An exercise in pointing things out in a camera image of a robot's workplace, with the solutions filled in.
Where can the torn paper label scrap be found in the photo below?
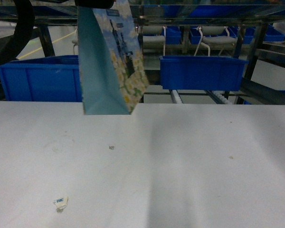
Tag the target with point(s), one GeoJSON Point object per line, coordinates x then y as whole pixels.
{"type": "Point", "coordinates": [61, 203]}

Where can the grey chair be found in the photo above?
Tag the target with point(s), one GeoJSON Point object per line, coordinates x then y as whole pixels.
{"type": "Point", "coordinates": [217, 35]}

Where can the blue bin on roller rack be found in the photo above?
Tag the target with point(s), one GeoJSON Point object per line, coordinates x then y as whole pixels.
{"type": "Point", "coordinates": [201, 73]}

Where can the flower gift bag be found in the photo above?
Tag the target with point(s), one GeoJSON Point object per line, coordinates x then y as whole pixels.
{"type": "Point", "coordinates": [112, 76]}

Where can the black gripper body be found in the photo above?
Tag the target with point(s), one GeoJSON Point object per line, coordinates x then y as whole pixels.
{"type": "Point", "coordinates": [95, 3]}

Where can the blue bin behind table left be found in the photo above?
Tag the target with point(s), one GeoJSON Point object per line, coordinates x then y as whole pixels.
{"type": "Point", "coordinates": [47, 79]}

